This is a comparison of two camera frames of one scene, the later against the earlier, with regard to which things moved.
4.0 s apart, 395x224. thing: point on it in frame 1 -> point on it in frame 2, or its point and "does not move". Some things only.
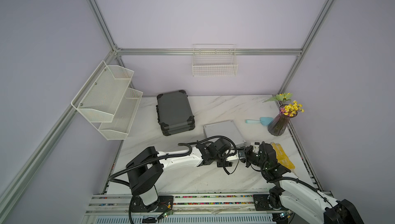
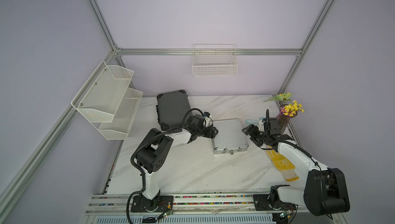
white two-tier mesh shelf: x=108 y=101 does not move
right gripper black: x=245 y=154 -> x=255 y=129
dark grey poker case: x=174 y=112 does not move
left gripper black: x=225 y=164 -> x=210 y=133
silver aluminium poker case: x=227 y=129 does not move
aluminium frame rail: x=115 y=204 does not move
